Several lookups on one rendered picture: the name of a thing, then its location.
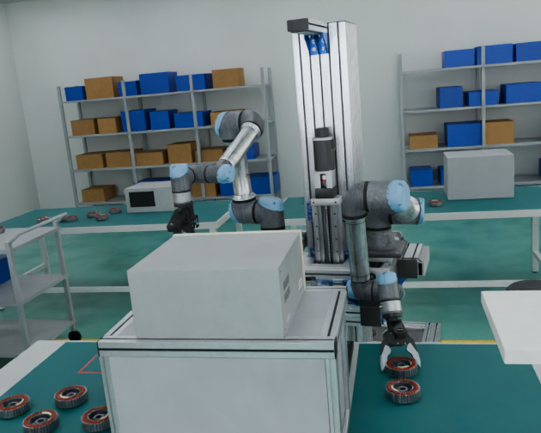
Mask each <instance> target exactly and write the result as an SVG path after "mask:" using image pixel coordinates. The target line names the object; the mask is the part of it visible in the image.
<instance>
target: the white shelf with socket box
mask: <svg viewBox="0 0 541 433"><path fill-rule="evenodd" d="M481 303H482V305H483V309H484V312H485V314H486V316H487V319H488V321H489V325H490V327H491V330H492V333H493V334H494V337H495V341H496V343H497V345H498V348H499V351H500V353H501V357H502V359H503V362H504V363H505V364H541V290H509V291H482V292H481Z"/></svg>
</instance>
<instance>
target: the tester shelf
mask: <svg viewBox="0 0 541 433"><path fill-rule="evenodd" d="M348 300H349V296H348V286H308V287H306V290H305V291H304V292H303V295H302V297H301V300H300V303H299V305H298V308H297V309H296V311H295V315H294V318H293V319H292V322H291V324H290V326H289V329H288V332H287V334H286V337H285V339H279V338H137V336H136V330H135V324H134V318H133V312H132V310H131V311H130V312H129V313H128V314H127V315H126V316H125V317H124V318H123V319H122V320H121V321H120V322H119V323H118V324H116V325H115V326H114V327H113V328H112V329H111V330H110V331H109V332H107V333H106V334H105V335H104V336H103V337H102V338H100V339H99V340H98V341H97V342H96V343H97V348H98V354H99V357H227V358H304V359H337V351H338V346H339V342H340V338H341V333H342V329H343V321H344V316H345V312H346V308H347V303H348Z"/></svg>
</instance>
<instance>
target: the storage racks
mask: <svg viewBox="0 0 541 433"><path fill-rule="evenodd" d="M539 62H541V59H539V60H530V61H520V62H510V63H500V64H485V46H481V65H472V66H462V67H452V68H441V69H432V70H413V71H403V72H402V54H399V55H398V77H399V99H400V122H401V144H402V167H403V181H405V182H406V183H407V185H408V187H409V189H410V190H421V189H439V188H444V186H442V185H441V183H440V182H439V181H438V180H433V185H432V186H415V187H411V184H410V181H409V180H406V167H405V153H406V152H420V151H435V150H450V149H477V150H480V148H482V149H486V148H491V147H506V146H521V145H534V144H541V137H525V138H515V139H514V143H499V144H486V141H485V108H487V107H510V106H522V105H533V104H541V101H533V102H521V103H509V104H506V103H503V102H499V104H497V105H486V106H485V67H490V66H500V65H510V64H529V63H539ZM480 67H481V79H482V106H474V107H468V106H466V105H463V106H462V107H452V108H438V107H420V108H409V109H404V98H403V75H402V74H411V73H421V72H431V71H441V70H460V69H470V68H476V87H477V90H480V75H479V68H480ZM267 69H268V79H269V83H266V84H264V67H260V77H261V84H257V85H247V86H238V87H227V88H209V89H199V90H194V87H193V80H192V74H188V75H189V83H190V90H189V91H179V92H169V93H159V94H150V95H131V96H126V90H125V80H122V81H121V87H122V93H123V96H121V97H111V98H101V99H92V100H81V101H63V100H62V95H61V88H60V86H58V87H57V92H58V103H59V108H60V113H61V119H62V125H63V130H64V140H65V145H66V151H67V156H68V162H69V167H70V177H71V183H72V188H73V193H74V200H75V205H76V207H79V205H92V206H96V205H97V204H126V200H125V195H117V197H115V198H111V199H109V200H107V201H106V202H90V203H83V201H82V202H80V203H79V202H78V197H77V190H76V181H75V175H74V173H78V172H88V182H89V187H91V186H93V181H92V175H91V172H93V171H107V170H121V169H133V174H134V181H135V184H137V183H138V178H137V168H147V170H148V177H149V178H152V176H151V169H150V168H164V167H170V166H171V165H173V164H169V163H166V164H163V165H148V166H136V160H135V153H134V147H133V141H132V134H137V133H142V134H143V144H144V150H148V144H147V137H146V133H149V132H161V131H183V130H195V136H196V144H197V151H198V162H193V163H186V164H187V165H188V166H191V165H193V164H203V165H207V164H210V165H213V164H216V163H217V162H202V157H201V149H200V142H199V134H198V129H206V136H207V144H208V147H211V144H210V128H215V126H214V125H206V126H198V119H197V111H196V103H195V95H194V93H195V92H202V96H203V105H204V110H207V105H206V96H205V91H215V90H225V89H235V88H254V87H262V96H263V107H264V119H263V121H264V126H265V135H266V145H267V154H264V155H259V156H257V157H256V158H255V159H249V160H247V162H263V161H268V165H269V176H270V194H256V197H263V196H273V197H275V195H274V194H275V193H274V186H273V175H272V165H271V159H272V158H274V157H275V160H276V171H277V172H279V162H278V152H277V132H276V121H275V112H274V101H273V91H272V80H271V68H270V67H269V68H267ZM265 86H269V90H270V109H271V119H268V115H267V106H266V95H265ZM185 93H191V104H192V112H193V120H194V127H186V128H175V127H174V128H171V129H163V130H147V131H131V122H130V115H129V109H128V103H127V98H136V97H137V98H138V105H139V109H143V104H142V97H146V96H156V95H175V94H185ZM117 99H123V100H124V106H125V117H126V124H127V131H128V132H123V131H121V132H116V133H105V134H93V135H81V136H68V132H67V126H66V121H65V116H64V105H63V104H67V103H76V104H77V110H78V115H79V119H82V109H81V102H87V101H106V100H117ZM475 108H476V109H477V121H479V122H480V108H482V145H474V146H460V147H447V146H446V145H445V143H438V148H429V149H410V147H409V145H405V144H404V114H406V113H428V112H440V111H452V110H464V109H475ZM270 122H272V130H273V140H274V150H275V154H271V146H270V136H269V126H268V123H270ZM125 134H128V137H129V143H130V150H131V161H132V167H121V168H107V167H106V168H93V169H75V170H74V169H73V164H72V159H71V153H70V143H69V138H79V137H82V143H83V148H84V153H88V148H87V142H86V137H102V136H113V135H125ZM514 184H515V185H529V184H541V176H540V175H538V174H524V175H515V176H514ZM201 189H202V197H196V198H193V197H192V196H191V199H192V200H203V201H206V199H214V201H217V199H221V198H232V197H233V196H221V194H219V195H217V196H215V197H206V195H205V187H204V183H201Z"/></svg>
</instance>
